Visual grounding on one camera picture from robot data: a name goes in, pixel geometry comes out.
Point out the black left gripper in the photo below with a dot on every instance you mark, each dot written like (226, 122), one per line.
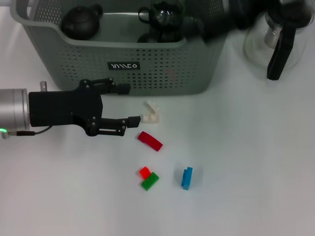
(64, 108)

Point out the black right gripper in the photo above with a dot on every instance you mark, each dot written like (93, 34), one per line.
(229, 17)

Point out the dark red curved block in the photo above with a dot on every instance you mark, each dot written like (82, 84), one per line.
(150, 140)

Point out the white toy block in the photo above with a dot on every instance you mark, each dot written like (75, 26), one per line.
(150, 107)
(151, 118)

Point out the grey-green perforated storage bin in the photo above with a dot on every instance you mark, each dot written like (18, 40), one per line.
(160, 73)

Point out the small red toy block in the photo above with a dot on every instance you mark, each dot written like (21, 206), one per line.
(144, 172)

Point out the green rectangular toy block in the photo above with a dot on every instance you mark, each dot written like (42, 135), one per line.
(148, 182)

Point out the blue toy block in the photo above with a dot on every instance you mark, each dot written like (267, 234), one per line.
(186, 178)

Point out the left gripper silver connector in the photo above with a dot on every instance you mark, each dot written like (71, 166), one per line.
(43, 86)

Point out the dark clay teapot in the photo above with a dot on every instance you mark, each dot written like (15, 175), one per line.
(78, 23)

